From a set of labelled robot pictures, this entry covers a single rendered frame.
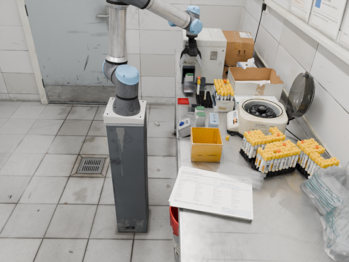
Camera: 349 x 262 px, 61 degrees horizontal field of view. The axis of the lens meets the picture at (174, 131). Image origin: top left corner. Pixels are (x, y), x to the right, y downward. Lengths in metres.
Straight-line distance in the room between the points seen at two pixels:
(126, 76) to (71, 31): 1.94
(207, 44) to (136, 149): 0.80
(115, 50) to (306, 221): 1.16
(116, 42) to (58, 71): 2.05
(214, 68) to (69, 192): 1.45
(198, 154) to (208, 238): 0.40
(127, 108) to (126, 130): 0.12
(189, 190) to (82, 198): 1.39
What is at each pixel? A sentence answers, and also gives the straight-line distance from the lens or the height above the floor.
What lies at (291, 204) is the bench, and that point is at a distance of 1.24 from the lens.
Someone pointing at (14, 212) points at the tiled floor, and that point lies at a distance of 2.51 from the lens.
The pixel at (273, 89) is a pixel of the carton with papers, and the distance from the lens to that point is 1.82.
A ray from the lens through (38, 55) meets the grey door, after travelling 3.58.
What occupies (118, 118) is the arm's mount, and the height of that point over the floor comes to 0.91.
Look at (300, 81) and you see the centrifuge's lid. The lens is 1.64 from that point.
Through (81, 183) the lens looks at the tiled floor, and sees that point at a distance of 2.56.
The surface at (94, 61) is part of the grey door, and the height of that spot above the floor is 0.54.
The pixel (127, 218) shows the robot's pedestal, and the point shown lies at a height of 0.15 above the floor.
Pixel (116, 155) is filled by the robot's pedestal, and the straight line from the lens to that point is 1.69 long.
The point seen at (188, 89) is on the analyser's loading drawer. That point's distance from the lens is 1.86.
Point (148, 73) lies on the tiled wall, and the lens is 3.43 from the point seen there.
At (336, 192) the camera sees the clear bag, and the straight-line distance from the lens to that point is 1.20.
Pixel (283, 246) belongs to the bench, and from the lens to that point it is 1.10.
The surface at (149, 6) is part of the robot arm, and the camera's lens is 1.46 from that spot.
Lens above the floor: 1.71
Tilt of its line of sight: 34 degrees down
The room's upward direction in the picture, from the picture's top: 2 degrees clockwise
